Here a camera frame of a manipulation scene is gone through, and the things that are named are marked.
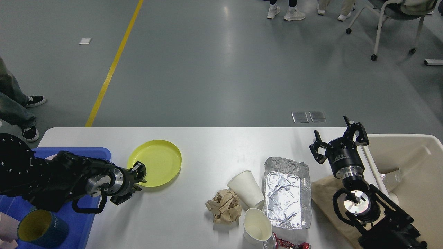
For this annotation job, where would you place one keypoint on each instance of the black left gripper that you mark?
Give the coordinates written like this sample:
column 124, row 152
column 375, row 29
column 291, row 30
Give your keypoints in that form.
column 119, row 183

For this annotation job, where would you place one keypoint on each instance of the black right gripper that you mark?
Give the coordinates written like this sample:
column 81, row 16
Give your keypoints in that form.
column 346, row 157

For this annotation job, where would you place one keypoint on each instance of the yellow plate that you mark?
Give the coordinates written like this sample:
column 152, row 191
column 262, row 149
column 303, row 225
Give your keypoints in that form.
column 162, row 160

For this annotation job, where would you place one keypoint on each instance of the pink mug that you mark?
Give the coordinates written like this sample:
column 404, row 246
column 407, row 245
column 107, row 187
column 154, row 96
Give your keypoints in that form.
column 8, row 232

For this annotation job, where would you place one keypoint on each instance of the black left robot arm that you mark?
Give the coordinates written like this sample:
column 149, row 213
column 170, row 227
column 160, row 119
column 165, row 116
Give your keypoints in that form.
column 48, row 184

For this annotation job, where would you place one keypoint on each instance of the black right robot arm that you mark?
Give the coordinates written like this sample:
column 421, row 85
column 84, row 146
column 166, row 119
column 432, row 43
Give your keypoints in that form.
column 382, row 224

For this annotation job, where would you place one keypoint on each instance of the right floor socket plate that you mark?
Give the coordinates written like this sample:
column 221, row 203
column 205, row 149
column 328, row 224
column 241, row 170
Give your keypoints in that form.
column 317, row 116

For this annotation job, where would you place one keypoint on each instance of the floor socket plate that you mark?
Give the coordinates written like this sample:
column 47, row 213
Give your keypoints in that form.
column 317, row 116
column 300, row 117

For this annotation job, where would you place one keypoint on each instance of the brown paper bag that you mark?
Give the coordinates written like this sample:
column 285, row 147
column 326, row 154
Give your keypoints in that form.
column 322, row 194

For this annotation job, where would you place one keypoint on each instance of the left floor socket plate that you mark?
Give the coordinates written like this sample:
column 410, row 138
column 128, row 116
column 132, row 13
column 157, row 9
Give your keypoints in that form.
column 300, row 117

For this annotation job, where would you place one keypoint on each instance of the aluminium foil tray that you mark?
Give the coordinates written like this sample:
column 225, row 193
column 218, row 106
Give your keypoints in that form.
column 287, row 188

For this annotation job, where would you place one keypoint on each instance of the beige plastic bin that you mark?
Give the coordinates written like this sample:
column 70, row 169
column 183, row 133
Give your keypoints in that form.
column 420, row 192

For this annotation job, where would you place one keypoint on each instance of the pink plate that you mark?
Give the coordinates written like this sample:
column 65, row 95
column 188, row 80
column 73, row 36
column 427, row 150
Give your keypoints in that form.
column 51, row 157

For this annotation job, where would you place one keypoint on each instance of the crumpled brown paper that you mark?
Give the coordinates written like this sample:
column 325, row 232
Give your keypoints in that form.
column 225, row 207

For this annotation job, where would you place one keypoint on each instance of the lying white paper cup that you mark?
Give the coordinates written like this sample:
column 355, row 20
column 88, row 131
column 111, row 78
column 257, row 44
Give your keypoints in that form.
column 247, row 189

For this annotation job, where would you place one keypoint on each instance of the upright white paper cup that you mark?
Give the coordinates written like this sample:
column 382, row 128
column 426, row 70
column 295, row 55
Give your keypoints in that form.
column 257, row 226

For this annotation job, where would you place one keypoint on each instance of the white bar on floor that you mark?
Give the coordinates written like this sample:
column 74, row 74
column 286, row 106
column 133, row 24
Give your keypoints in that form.
column 433, row 62

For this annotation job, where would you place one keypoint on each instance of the person in jeans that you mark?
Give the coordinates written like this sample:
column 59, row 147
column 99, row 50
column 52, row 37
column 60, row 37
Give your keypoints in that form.
column 14, row 104

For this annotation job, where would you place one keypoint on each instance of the person in white sneakers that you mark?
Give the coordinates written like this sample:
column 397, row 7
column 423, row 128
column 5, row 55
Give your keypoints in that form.
column 292, row 14

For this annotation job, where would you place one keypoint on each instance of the person in beige trousers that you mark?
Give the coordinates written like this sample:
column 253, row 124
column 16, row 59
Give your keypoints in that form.
column 345, row 12

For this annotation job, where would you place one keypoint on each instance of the white paper on floor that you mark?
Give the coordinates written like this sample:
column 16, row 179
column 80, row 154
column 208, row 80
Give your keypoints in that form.
column 85, row 41

